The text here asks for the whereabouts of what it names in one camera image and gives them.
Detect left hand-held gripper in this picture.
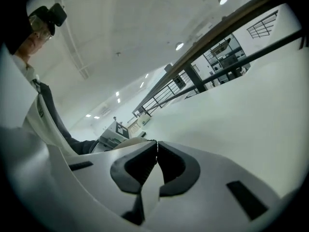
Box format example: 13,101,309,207
98,121,131,152

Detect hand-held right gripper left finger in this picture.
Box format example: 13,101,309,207
49,140,159,226

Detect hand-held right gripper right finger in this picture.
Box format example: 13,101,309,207
149,140,283,232

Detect person's left forearm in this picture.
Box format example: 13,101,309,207
52,110,100,156

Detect light wooden cabinet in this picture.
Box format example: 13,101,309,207
126,118,143,134

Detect group of rectangular ceiling lights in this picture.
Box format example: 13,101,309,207
84,72,150,119

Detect person's white vest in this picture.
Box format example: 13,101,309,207
11,54,76,155

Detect black storage shelves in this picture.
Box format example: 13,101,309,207
204,37,252,87

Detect person's head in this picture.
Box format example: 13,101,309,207
13,14,54,58

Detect black metal railing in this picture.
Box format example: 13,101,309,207
131,0,304,118

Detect black head-worn camera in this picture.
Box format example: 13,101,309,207
46,2,68,36

